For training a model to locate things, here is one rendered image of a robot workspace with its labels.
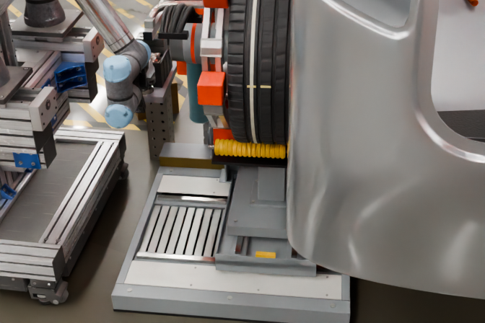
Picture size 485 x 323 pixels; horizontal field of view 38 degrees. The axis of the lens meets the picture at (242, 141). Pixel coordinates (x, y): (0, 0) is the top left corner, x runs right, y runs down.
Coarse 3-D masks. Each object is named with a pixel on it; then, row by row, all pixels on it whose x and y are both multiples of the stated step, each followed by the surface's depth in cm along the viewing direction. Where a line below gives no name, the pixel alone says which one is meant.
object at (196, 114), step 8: (192, 64) 254; (200, 64) 254; (192, 72) 256; (200, 72) 256; (192, 80) 258; (192, 88) 260; (192, 96) 262; (192, 104) 264; (192, 112) 266; (200, 112) 265; (192, 120) 268; (200, 120) 267; (208, 120) 268
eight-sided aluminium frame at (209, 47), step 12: (204, 12) 214; (204, 24) 213; (204, 36) 212; (216, 36) 212; (204, 48) 212; (216, 48) 211; (204, 60) 214; (216, 60) 213; (204, 108) 223; (216, 108) 222; (216, 120) 239; (228, 120) 238
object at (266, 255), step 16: (224, 224) 270; (224, 240) 262; (240, 240) 257; (256, 240) 262; (272, 240) 262; (288, 240) 258; (224, 256) 252; (240, 256) 251; (256, 256) 251; (272, 256) 250; (288, 256) 251; (256, 272) 255; (272, 272) 254; (288, 272) 253; (304, 272) 252
